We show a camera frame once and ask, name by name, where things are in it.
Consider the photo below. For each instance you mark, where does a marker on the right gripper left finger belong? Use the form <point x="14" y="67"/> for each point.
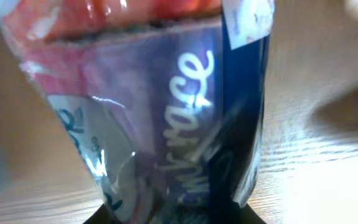
<point x="102" y="216"/>

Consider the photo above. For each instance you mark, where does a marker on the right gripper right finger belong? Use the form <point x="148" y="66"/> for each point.
<point x="249" y="216"/>

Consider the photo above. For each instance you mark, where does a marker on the Kleenex tissue multipack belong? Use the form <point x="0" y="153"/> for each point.
<point x="164" y="100"/>

